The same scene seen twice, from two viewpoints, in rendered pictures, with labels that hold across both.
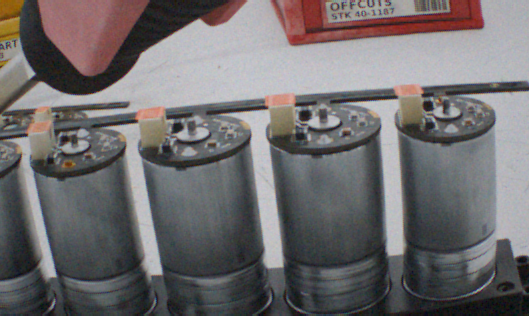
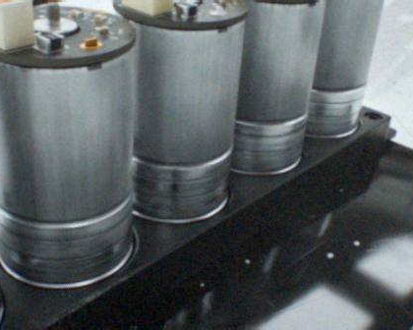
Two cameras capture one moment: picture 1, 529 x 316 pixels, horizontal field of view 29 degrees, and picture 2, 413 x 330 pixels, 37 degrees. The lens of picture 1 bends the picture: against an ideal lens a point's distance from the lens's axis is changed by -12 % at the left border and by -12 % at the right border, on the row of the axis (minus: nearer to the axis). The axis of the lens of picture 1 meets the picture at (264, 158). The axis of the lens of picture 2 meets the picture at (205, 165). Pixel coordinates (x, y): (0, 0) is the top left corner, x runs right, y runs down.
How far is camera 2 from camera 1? 0.20 m
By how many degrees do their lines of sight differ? 49
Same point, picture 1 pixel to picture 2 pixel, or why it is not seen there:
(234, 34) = not seen: outside the picture
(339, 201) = (314, 50)
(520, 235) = not seen: hidden behind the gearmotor
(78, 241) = (102, 159)
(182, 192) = (218, 60)
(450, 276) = (354, 111)
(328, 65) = not seen: outside the picture
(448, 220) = (363, 58)
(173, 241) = (192, 125)
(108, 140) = (82, 15)
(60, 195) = (88, 93)
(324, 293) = (286, 147)
